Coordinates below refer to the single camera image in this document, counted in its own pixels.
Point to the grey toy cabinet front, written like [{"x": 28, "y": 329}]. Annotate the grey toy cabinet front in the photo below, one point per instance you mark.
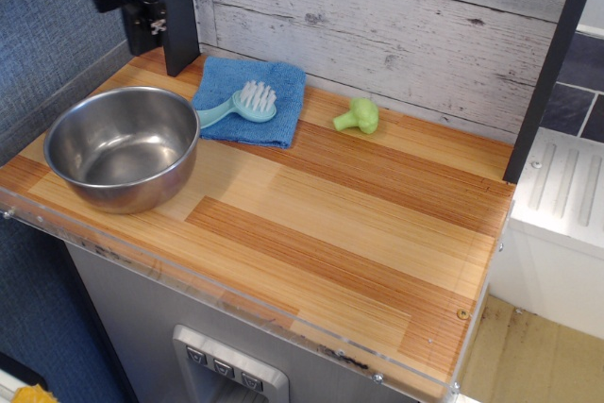
[{"x": 139, "y": 310}]

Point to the blue microfiber cloth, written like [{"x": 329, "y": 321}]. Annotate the blue microfiber cloth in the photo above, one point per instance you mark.
[{"x": 223, "y": 77}]

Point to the light blue dish brush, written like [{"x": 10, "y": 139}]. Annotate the light blue dish brush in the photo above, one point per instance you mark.
[{"x": 254, "y": 102}]

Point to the clear acrylic edge guard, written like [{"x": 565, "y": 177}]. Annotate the clear acrylic edge guard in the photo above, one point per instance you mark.
[{"x": 381, "y": 285}]

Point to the white toy sink drainboard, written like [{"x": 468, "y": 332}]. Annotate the white toy sink drainboard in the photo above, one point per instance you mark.
[{"x": 550, "y": 257}]

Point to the silver metal bowl pan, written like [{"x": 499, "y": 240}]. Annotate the silver metal bowl pan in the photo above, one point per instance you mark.
[{"x": 125, "y": 150}]

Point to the yellow object at corner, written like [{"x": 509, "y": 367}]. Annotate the yellow object at corner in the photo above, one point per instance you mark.
[{"x": 33, "y": 394}]

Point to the dark shelf post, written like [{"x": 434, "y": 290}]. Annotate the dark shelf post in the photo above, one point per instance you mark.
[
  {"x": 560, "y": 44},
  {"x": 179, "y": 40}
]

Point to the dark left shelf post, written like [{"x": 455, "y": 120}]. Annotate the dark left shelf post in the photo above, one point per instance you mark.
[{"x": 179, "y": 40}]

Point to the green toy broccoli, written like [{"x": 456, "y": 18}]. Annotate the green toy broccoli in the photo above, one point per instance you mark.
[{"x": 363, "y": 114}]

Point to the dark right shelf post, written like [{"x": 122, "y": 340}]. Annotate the dark right shelf post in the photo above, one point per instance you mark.
[{"x": 560, "y": 44}]

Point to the silver dispenser button panel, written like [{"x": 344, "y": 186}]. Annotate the silver dispenser button panel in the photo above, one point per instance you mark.
[{"x": 216, "y": 372}]

